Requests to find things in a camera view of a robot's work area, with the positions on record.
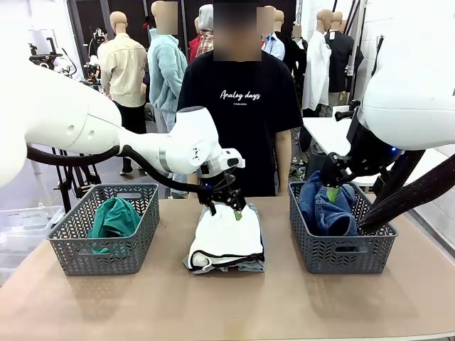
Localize mannequin in plaid shirt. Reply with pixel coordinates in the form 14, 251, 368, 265
187, 3, 215, 64

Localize mannequin in cream shirt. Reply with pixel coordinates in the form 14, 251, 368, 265
100, 10, 149, 177

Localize mannequin in blue shirt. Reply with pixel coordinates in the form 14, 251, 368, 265
262, 6, 287, 62

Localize braided black arm cable sleeve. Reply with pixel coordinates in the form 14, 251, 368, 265
358, 151, 455, 234

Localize black tripod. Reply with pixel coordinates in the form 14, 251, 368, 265
49, 147, 102, 214

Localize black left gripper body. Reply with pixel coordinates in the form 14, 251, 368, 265
198, 173, 237, 205

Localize clear plastic storage bin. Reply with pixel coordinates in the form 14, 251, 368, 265
0, 205, 65, 281

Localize person in light blue fleece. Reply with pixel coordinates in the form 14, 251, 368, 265
147, 0, 189, 200

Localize light blue denim jeans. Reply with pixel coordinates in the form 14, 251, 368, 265
182, 204, 267, 274

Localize mannequin in white coat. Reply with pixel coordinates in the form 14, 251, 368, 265
301, 9, 334, 112

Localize smooth black arm cable hose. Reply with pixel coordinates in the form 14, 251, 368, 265
26, 144, 214, 200

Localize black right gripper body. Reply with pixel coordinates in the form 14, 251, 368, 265
346, 122, 405, 177

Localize person's left forearm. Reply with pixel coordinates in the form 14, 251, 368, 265
274, 130, 293, 197

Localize black camera on stand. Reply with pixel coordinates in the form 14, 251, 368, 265
87, 25, 109, 86

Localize black gimbal equipment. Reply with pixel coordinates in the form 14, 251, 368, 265
27, 35, 77, 77

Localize figure in black clothes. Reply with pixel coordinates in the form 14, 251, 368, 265
284, 23, 309, 118

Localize white shirt with black trim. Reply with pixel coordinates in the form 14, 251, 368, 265
187, 202, 266, 273

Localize gray plastic basket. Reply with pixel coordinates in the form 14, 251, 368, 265
47, 183, 161, 277
287, 180, 399, 275

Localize person in black t-shirt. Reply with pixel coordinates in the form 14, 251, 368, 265
176, 0, 304, 198

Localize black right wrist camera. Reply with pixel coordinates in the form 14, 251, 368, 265
333, 99, 362, 124

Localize teal green shirt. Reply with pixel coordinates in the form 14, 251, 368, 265
86, 197, 143, 255

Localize mannequin in black jacket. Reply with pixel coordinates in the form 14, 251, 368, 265
325, 10, 365, 107

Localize dark blue denim jeans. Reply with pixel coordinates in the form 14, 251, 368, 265
297, 170, 360, 238

